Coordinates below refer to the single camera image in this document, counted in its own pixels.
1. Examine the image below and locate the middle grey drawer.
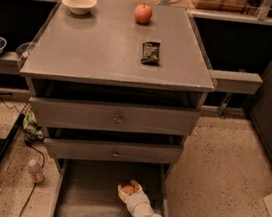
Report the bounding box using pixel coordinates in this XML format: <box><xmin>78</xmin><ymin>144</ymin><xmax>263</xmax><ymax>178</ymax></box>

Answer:
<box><xmin>44</xmin><ymin>138</ymin><xmax>183</xmax><ymax>164</ymax></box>

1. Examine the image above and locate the orange fruit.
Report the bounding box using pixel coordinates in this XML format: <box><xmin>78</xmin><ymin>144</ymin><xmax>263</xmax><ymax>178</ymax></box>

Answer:
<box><xmin>122</xmin><ymin>185</ymin><xmax>135</xmax><ymax>194</ymax></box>

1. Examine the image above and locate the clear glass bowl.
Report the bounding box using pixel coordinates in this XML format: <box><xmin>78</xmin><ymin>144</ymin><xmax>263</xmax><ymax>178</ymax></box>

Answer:
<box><xmin>16</xmin><ymin>42</ymin><xmax>36</xmax><ymax>59</ymax></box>

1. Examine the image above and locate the white bowl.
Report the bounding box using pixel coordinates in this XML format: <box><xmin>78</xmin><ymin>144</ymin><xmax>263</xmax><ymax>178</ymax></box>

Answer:
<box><xmin>61</xmin><ymin>0</ymin><xmax>97</xmax><ymax>15</ymax></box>

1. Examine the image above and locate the green snack bag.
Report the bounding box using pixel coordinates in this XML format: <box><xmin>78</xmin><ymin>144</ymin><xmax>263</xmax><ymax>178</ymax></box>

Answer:
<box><xmin>22</xmin><ymin>111</ymin><xmax>44</xmax><ymax>142</ymax></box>

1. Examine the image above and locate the clear plastic bottle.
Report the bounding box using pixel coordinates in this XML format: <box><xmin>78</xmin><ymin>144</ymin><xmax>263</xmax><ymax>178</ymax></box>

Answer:
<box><xmin>28</xmin><ymin>159</ymin><xmax>44</xmax><ymax>184</ymax></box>

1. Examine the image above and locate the dark snack packet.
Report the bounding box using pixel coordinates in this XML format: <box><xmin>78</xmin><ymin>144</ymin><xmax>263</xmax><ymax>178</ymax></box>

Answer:
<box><xmin>141</xmin><ymin>42</ymin><xmax>160</xmax><ymax>65</ymax></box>

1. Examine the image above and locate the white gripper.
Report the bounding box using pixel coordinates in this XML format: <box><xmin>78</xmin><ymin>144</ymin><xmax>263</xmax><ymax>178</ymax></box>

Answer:
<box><xmin>117</xmin><ymin>180</ymin><xmax>151</xmax><ymax>216</ymax></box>

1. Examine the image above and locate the grey drawer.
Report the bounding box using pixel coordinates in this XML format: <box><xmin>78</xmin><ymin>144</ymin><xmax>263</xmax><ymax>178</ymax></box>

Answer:
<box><xmin>30</xmin><ymin>97</ymin><xmax>200</xmax><ymax>136</ymax></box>
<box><xmin>44</xmin><ymin>138</ymin><xmax>183</xmax><ymax>164</ymax></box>
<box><xmin>49</xmin><ymin>160</ymin><xmax>168</xmax><ymax>217</ymax></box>

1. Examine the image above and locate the red apple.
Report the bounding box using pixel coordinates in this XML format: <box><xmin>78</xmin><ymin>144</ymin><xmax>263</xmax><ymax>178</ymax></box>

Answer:
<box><xmin>133</xmin><ymin>4</ymin><xmax>153</xmax><ymax>24</ymax></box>

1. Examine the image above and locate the bottom grey drawer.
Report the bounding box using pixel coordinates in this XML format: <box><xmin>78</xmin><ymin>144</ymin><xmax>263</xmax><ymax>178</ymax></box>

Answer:
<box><xmin>49</xmin><ymin>160</ymin><xmax>168</xmax><ymax>217</ymax></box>

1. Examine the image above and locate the black cable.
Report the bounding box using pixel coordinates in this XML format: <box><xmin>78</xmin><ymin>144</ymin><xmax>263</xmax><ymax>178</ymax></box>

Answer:
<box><xmin>0</xmin><ymin>60</ymin><xmax>59</xmax><ymax>217</ymax></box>

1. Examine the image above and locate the grey drawer cabinet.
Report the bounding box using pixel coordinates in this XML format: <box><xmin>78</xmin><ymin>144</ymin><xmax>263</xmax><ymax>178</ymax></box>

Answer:
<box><xmin>6</xmin><ymin>0</ymin><xmax>226</xmax><ymax>191</ymax></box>

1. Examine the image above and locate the black stand leg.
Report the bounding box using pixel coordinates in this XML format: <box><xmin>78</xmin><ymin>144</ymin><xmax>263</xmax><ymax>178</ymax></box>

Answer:
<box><xmin>0</xmin><ymin>114</ymin><xmax>25</xmax><ymax>164</ymax></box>

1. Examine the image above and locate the top grey drawer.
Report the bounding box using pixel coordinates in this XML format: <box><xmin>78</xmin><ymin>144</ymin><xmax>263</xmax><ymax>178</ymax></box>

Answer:
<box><xmin>30</xmin><ymin>97</ymin><xmax>200</xmax><ymax>136</ymax></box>

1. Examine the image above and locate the grey side shelf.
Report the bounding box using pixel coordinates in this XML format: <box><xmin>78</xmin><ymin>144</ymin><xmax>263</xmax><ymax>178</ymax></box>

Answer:
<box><xmin>209</xmin><ymin>70</ymin><xmax>263</xmax><ymax>95</ymax></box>

